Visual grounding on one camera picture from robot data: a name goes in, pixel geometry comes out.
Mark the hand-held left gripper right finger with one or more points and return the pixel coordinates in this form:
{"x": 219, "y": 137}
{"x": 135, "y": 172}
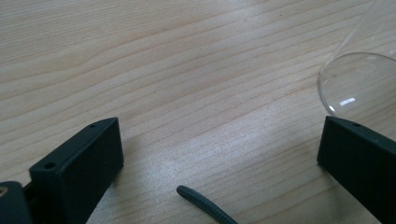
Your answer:
{"x": 358, "y": 155}

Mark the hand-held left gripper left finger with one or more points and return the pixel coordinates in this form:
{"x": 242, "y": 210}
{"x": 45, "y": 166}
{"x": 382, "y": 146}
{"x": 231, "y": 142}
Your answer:
{"x": 77, "y": 168}

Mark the clear glass flask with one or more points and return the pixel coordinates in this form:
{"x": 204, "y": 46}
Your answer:
{"x": 358, "y": 84}

